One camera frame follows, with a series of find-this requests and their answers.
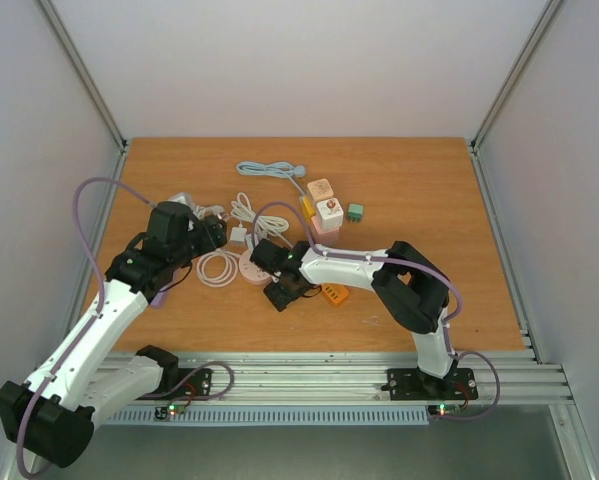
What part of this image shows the tan cube adapter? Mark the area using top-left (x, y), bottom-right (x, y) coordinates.
top-left (307, 178), bottom-right (334, 204)

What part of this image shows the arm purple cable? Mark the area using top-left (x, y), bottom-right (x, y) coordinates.
top-left (251, 201), bottom-right (503, 426)
top-left (16, 177), bottom-right (158, 476)

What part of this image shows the yellow cube socket adapter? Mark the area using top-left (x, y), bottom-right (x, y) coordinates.
top-left (299, 195), bottom-right (315, 226)

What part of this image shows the white orange-strip cord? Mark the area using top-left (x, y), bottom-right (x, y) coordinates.
top-left (229, 192), bottom-right (295, 246)

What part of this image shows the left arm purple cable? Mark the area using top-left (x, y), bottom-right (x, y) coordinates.
top-left (16, 177), bottom-right (158, 476)

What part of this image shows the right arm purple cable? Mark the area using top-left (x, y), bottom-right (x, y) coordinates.
top-left (251, 201), bottom-right (503, 426)

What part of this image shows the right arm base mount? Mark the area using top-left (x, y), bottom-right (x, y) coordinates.
top-left (381, 368), bottom-right (479, 401)

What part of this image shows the pink cube adapter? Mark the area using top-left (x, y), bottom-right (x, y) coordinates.
top-left (310, 216), bottom-right (340, 247)

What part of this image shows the green cube adapter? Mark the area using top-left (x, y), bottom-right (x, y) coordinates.
top-left (346, 203), bottom-right (364, 223)

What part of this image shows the purple power strip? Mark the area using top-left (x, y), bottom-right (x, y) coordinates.
top-left (150, 291), bottom-right (169, 308)

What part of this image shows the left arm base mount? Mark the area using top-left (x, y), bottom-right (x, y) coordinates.
top-left (168, 367), bottom-right (213, 400)

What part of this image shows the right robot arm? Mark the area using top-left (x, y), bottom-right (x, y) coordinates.
top-left (250, 239), bottom-right (456, 399)

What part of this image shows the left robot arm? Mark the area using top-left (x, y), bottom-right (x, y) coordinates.
top-left (0, 201), bottom-right (227, 468)

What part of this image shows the blue cable tray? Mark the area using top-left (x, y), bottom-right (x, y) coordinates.
top-left (106, 405), bottom-right (429, 427)

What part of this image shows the blue power strip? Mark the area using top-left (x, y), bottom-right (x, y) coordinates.
top-left (236, 161), bottom-right (307, 196)

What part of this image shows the pink round power strip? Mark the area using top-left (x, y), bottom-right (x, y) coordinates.
top-left (196, 249), bottom-right (278, 289)

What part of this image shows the orange power strip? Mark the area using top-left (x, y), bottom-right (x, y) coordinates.
top-left (321, 283), bottom-right (350, 306)

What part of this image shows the white cube socket adapter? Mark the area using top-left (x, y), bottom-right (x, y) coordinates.
top-left (315, 198), bottom-right (344, 231)

